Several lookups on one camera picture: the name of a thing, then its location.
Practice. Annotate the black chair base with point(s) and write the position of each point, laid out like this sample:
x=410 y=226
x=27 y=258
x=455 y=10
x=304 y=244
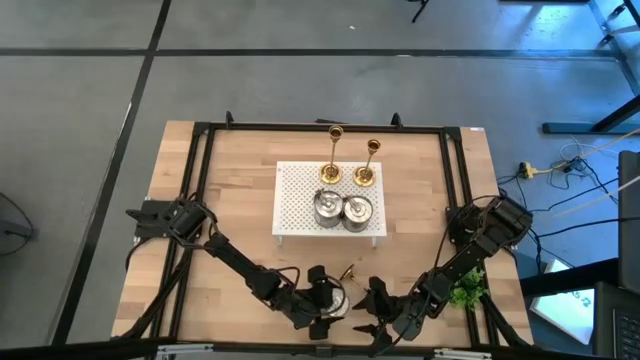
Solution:
x=420 y=10

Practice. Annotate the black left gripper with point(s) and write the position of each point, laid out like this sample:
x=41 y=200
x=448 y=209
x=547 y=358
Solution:
x=307 y=310

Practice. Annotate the white sheet with green print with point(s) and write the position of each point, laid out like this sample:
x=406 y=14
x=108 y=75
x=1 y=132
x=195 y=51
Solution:
x=565 y=310

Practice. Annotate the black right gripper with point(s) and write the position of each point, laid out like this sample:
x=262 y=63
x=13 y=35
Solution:
x=410 y=315

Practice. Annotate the black desk foot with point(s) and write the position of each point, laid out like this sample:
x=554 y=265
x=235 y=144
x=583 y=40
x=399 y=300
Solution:
x=575 y=128

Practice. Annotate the black computer monitor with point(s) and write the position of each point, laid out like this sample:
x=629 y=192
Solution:
x=630 y=225

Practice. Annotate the silver tin candle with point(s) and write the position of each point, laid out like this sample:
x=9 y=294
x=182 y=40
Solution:
x=357 y=216
x=327 y=212
x=337 y=302

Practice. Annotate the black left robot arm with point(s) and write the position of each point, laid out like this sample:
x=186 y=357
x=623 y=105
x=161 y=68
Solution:
x=240 y=265

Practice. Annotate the tall gold candlestick holder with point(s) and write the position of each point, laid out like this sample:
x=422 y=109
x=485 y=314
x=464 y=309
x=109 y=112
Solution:
x=331 y=173

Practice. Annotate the short gold candlestick holder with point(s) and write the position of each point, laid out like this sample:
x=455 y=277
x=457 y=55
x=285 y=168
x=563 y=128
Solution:
x=348 y=274
x=364 y=176

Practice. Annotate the silver frame bracket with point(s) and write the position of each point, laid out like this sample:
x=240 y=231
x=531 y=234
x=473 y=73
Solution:
x=462 y=354
x=185 y=348

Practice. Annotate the yellow power strip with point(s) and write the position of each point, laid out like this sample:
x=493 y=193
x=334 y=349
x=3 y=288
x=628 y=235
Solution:
x=527 y=170

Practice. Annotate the white perforated shelf riser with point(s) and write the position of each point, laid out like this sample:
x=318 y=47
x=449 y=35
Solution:
x=300 y=200

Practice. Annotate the green plant in white pot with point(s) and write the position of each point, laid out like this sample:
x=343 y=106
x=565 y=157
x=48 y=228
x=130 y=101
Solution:
x=472 y=295

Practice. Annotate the black laptop keyboard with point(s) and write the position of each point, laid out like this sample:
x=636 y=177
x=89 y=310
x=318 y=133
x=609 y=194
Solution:
x=620 y=325

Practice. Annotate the black desk bar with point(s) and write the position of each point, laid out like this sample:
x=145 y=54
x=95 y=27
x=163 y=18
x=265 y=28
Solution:
x=570 y=277

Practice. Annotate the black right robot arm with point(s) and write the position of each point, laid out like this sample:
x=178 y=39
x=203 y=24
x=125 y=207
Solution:
x=465 y=260

